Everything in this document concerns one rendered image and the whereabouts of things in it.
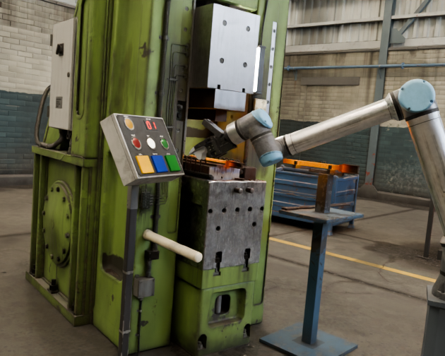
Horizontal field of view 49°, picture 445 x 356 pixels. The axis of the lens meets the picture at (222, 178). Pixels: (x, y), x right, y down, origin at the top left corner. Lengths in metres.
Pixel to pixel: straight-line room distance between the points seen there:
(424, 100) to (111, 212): 1.73
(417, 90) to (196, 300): 1.47
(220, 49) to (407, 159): 7.84
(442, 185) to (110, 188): 1.71
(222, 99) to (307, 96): 8.71
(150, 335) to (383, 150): 8.10
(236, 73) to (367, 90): 8.03
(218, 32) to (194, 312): 1.40
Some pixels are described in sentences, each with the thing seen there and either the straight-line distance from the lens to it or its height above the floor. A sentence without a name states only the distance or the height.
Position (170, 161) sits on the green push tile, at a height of 1.02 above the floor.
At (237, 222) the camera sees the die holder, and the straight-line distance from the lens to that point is 2.54.
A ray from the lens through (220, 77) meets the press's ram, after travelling 2.47.
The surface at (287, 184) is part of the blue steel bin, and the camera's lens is 6.27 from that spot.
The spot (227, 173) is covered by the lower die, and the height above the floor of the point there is 0.95.
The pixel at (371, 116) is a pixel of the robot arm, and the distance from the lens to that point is 1.98.
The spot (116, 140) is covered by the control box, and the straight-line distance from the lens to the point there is 1.97.
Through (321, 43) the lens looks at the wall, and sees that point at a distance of 11.33.
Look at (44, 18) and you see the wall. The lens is 8.66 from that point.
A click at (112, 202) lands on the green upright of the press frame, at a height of 0.72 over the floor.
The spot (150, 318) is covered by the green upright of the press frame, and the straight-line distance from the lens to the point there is 2.64.
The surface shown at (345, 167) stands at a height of 1.03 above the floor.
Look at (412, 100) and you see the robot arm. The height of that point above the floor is 1.32.
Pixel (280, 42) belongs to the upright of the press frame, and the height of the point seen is 1.69.
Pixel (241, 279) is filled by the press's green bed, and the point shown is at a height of 0.39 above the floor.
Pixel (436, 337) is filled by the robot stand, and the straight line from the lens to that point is 2.10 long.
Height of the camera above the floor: 1.18
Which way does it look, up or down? 6 degrees down
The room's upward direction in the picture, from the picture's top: 5 degrees clockwise
